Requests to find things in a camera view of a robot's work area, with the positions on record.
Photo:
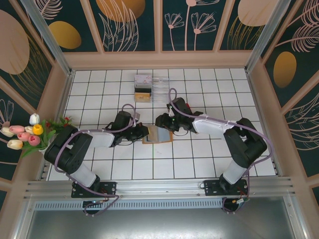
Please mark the orange leather card holder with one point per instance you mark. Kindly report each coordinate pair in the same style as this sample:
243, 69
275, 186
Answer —
145, 142

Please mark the clear acrylic card stand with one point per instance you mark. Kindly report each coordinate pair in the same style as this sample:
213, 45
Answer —
160, 92

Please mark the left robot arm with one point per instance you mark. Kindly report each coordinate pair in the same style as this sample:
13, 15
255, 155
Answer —
102, 139

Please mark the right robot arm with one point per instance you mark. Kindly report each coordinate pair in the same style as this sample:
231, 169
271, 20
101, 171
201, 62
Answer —
211, 124

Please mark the gold card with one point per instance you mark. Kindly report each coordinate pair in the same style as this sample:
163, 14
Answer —
142, 97

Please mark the black printed card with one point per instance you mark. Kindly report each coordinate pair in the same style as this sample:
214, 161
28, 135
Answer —
142, 89

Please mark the white floral card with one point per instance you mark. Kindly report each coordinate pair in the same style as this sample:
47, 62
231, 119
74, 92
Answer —
143, 80

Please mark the red flower green sprig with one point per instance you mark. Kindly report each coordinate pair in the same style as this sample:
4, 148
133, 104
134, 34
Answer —
58, 124

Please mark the yellow artificial tulip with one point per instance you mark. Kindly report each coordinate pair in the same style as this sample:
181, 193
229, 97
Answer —
37, 129

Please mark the white artificial tulip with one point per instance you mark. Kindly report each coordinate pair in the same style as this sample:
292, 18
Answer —
35, 119

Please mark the deep pink artificial tulip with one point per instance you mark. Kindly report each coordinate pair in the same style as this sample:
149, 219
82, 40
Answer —
34, 140

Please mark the brushed metal sheet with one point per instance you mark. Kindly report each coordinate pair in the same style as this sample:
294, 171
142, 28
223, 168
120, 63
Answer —
159, 224

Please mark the cream artificial tulip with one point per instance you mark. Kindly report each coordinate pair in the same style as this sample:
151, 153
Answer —
7, 132
15, 144
28, 129

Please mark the tulip flower bouquet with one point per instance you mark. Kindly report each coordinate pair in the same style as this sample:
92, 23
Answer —
28, 150

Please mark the aluminium mounting rail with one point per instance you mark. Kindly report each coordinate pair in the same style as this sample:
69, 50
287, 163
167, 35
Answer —
159, 186

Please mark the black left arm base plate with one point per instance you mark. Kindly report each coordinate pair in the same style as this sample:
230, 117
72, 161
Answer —
109, 189

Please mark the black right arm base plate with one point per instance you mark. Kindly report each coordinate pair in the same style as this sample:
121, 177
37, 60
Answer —
211, 189

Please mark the aluminium frame post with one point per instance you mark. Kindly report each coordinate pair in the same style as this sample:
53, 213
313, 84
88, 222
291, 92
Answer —
49, 42
264, 37

